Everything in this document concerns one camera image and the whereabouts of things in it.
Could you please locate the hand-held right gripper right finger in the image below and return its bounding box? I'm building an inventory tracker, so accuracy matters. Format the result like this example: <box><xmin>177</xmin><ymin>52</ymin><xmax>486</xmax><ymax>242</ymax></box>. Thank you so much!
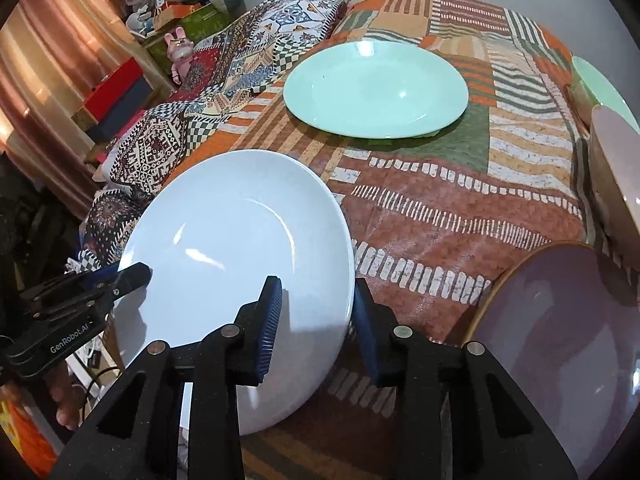
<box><xmin>352</xmin><ymin>280</ymin><xmax>579</xmax><ymax>480</ymax></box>

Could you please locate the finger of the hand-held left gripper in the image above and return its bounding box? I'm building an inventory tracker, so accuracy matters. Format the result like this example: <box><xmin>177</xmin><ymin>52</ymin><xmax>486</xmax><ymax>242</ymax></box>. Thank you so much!
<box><xmin>107</xmin><ymin>262</ymin><xmax>153</xmax><ymax>302</ymax></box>
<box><xmin>65</xmin><ymin>266</ymin><xmax>121</xmax><ymax>292</ymax></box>

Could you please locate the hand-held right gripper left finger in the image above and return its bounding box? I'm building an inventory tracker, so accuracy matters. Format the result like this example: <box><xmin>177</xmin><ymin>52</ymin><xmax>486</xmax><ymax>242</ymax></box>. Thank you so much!
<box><xmin>50</xmin><ymin>275</ymin><xmax>284</xmax><ymax>480</ymax></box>

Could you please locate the white plate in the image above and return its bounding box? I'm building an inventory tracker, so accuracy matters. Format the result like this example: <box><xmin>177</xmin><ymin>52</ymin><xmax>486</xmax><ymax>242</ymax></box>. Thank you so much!
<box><xmin>114</xmin><ymin>150</ymin><xmax>357</xmax><ymax>436</ymax></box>

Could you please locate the pink bowl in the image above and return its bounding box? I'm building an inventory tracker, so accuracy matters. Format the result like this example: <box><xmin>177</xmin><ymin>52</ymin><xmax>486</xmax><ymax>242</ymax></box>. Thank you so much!
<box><xmin>587</xmin><ymin>104</ymin><xmax>640</xmax><ymax>256</ymax></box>

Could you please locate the person's left hand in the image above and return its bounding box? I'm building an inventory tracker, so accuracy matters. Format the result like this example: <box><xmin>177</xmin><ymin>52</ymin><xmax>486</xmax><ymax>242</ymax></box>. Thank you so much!
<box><xmin>47</xmin><ymin>360</ymin><xmax>87</xmax><ymax>432</ymax></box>

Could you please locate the orange bag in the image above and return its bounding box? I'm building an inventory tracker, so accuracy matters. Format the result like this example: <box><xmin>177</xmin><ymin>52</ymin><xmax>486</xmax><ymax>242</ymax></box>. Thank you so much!
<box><xmin>0</xmin><ymin>385</ymin><xmax>58</xmax><ymax>476</ymax></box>

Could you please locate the patterned checkered blanket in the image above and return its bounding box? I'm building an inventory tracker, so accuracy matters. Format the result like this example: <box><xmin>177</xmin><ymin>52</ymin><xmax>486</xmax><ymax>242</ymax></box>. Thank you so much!
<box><xmin>80</xmin><ymin>0</ymin><xmax>351</xmax><ymax>281</ymax></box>

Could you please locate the orange patchwork bedspread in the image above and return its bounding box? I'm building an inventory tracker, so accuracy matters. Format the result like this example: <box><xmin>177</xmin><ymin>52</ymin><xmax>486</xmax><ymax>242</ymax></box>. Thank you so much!
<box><xmin>177</xmin><ymin>0</ymin><xmax>626</xmax><ymax>480</ymax></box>

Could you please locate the dark blue box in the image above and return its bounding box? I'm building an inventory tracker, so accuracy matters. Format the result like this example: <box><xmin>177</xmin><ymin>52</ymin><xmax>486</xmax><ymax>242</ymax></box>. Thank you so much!
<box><xmin>90</xmin><ymin>80</ymin><xmax>153</xmax><ymax>142</ymax></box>

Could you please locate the red box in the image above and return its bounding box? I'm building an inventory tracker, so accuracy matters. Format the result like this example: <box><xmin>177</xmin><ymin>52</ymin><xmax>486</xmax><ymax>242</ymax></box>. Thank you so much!
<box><xmin>82</xmin><ymin>57</ymin><xmax>146</xmax><ymax>121</ymax></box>

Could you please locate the purple plate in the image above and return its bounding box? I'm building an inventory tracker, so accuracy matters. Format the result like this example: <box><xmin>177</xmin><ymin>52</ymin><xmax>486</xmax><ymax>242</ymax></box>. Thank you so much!
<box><xmin>467</xmin><ymin>241</ymin><xmax>640</xmax><ymax>480</ymax></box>

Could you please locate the orange curtain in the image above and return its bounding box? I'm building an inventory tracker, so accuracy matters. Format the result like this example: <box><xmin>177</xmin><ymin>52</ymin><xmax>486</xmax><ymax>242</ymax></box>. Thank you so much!
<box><xmin>0</xmin><ymin>0</ymin><xmax>151</xmax><ymax>211</ymax></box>

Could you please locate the pink rabbit toy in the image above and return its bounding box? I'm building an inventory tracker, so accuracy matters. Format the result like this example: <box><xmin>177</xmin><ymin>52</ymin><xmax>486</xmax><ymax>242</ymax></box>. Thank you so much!
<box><xmin>164</xmin><ymin>30</ymin><xmax>197</xmax><ymax>86</ymax></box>

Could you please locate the light green bowl lower right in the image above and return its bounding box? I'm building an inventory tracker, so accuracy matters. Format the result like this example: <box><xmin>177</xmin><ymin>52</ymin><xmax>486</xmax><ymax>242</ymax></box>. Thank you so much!
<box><xmin>283</xmin><ymin>40</ymin><xmax>470</xmax><ymax>140</ymax></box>

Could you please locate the green box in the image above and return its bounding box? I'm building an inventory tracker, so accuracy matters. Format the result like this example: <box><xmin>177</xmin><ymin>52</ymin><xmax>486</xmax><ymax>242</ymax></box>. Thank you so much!
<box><xmin>145</xmin><ymin>7</ymin><xmax>231</xmax><ymax>76</ymax></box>

